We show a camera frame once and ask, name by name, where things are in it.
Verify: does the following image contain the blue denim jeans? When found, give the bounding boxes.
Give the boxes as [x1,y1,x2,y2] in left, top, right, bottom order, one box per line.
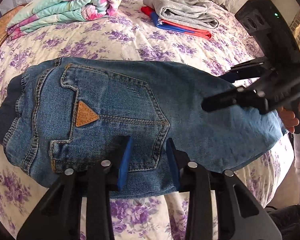
[0,57,286,198]

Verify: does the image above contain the person's right hand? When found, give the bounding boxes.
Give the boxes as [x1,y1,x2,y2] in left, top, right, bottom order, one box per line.
[277,102,300,133]

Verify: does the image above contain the folded grey sweatpants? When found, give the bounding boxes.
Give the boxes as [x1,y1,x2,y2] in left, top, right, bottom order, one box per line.
[143,0,219,30]

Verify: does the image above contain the folded red blue garment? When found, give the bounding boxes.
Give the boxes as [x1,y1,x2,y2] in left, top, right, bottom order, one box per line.
[141,6,212,40]

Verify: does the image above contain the purple floral bed sheet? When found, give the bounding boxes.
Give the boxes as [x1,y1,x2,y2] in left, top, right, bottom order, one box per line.
[0,0,296,240]

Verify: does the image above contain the folded floral teal quilt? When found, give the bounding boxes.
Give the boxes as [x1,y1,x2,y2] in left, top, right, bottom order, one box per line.
[6,0,122,40]

